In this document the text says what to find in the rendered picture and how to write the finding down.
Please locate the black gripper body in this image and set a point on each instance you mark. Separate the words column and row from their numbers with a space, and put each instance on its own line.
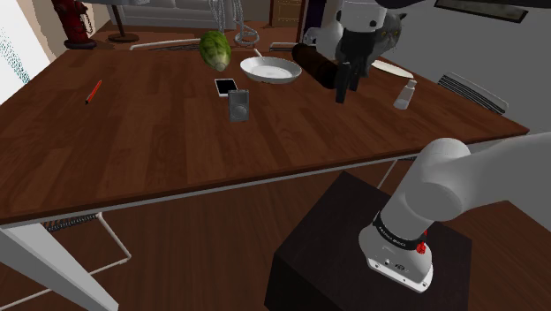
column 357, row 45

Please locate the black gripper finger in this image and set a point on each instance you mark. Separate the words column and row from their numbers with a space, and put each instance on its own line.
column 354, row 79
column 341, row 88

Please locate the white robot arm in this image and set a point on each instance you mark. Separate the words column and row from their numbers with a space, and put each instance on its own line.
column 434, row 189

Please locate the white rounded figure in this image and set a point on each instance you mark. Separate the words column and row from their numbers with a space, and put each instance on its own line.
column 325, row 38

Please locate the grey cat figure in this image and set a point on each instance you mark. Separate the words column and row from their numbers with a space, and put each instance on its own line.
column 389, row 36

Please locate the dark brown cylinder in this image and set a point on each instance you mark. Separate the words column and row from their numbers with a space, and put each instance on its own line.
column 314, row 64

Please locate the white flat plate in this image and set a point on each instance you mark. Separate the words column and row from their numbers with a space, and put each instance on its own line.
column 391, row 69

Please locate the small clear bottle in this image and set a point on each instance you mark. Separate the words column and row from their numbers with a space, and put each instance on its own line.
column 404, row 98

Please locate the white frying pan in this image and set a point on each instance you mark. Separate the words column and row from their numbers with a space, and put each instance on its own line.
column 271, row 71

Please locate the brown wooden door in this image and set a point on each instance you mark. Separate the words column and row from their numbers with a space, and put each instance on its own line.
column 286, row 12

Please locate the grey music player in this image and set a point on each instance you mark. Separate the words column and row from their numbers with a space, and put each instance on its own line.
column 238, row 106

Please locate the white smartphone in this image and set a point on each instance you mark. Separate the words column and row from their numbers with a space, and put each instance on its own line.
column 225, row 87

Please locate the green lettuce head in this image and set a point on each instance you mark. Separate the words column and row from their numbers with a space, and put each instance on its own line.
column 215, row 49

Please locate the dark robot stand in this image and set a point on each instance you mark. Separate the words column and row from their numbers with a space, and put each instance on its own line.
column 327, row 258

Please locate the white sofa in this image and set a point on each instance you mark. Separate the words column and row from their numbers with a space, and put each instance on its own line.
column 172, row 15

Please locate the brown wooden table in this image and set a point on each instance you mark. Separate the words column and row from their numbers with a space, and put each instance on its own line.
column 142, row 142

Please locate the dark floor lamp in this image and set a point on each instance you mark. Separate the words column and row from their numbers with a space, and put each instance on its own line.
column 122, row 34

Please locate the red pen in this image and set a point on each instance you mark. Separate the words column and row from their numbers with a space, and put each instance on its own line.
column 93, row 92

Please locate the red fire hydrant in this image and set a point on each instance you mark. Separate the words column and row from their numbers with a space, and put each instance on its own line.
column 75, row 21

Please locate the dark framed wall picture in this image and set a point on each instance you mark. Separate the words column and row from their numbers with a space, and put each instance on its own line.
column 482, row 9

